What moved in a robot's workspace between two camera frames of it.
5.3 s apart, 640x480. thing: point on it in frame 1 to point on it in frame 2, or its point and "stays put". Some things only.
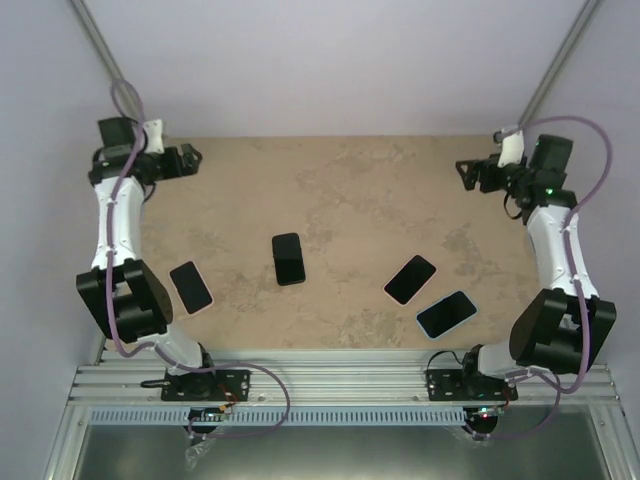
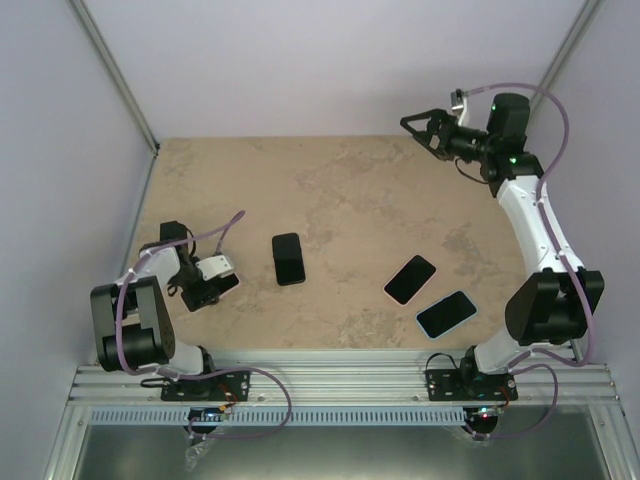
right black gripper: (486, 166) to (448, 122)
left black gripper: (188, 158) to (203, 297)
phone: (288, 259) stays put
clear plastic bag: (193, 453) stays put
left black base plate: (215, 385) stays put
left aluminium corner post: (112, 68) stays put
